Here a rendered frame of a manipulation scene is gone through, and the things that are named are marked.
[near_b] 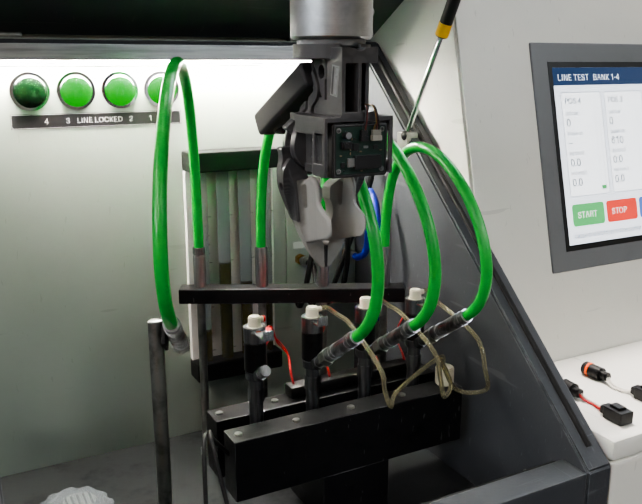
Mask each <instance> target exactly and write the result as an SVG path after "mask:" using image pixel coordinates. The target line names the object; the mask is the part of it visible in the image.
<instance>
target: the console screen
mask: <svg viewBox="0 0 642 504"><path fill-rule="evenodd" d="M529 53H530V63H531V72H532V82H533V92H534V102H535V111H536V121H537V131H538V140H539V150H540V160H541V170H542V179H543V189H544V199H545V208H546V218H547V228H548V237H549V247H550V257H551V267H552V273H553V274H556V273H562V272H568V271H573V270H579V269H585V268H591V267H596V266H602V265H608V264H614V263H620V262H625V261H631V260H637V259H642V44H606V43H541V42H530V43H529Z"/></svg>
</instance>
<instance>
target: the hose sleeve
mask: <svg viewBox="0 0 642 504"><path fill-rule="evenodd" d="M176 318H177V317H176ZM177 321H178V325H177V327H176V328H175V329H173V330H168V329H166V328H165V326H164V324H163V323H162V326H163V329H164V331H165V333H166V335H167V336H168V338H169V341H170V343H171V345H172V346H173V347H174V348H175V349H177V350H182V349H184V348H186V346H187V345H188V339H187V336H186V333H185V332H184V330H183V326H182V324H181V322H180V320H179V319H178V318H177Z"/></svg>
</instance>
